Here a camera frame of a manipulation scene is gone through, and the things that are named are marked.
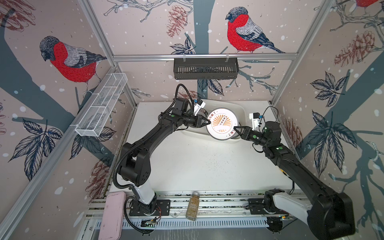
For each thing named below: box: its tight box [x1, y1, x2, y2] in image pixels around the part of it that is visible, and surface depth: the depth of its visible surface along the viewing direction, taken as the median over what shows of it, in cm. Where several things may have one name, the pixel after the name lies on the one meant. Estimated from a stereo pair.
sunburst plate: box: [206, 107, 238, 141], surface depth 81 cm
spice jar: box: [185, 191, 201, 221], surface depth 71 cm
